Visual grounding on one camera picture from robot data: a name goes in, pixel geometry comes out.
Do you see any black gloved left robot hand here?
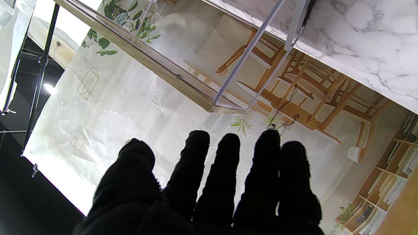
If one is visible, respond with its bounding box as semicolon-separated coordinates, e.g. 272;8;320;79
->
73;130;325;235

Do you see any black tripod stand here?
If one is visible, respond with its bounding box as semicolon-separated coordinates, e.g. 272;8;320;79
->
0;3;61;155

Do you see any white fabric sheet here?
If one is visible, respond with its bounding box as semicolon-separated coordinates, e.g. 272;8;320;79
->
0;0;37;115

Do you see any wooden shelf with white frame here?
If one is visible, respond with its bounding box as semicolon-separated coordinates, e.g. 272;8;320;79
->
54;0;316;114

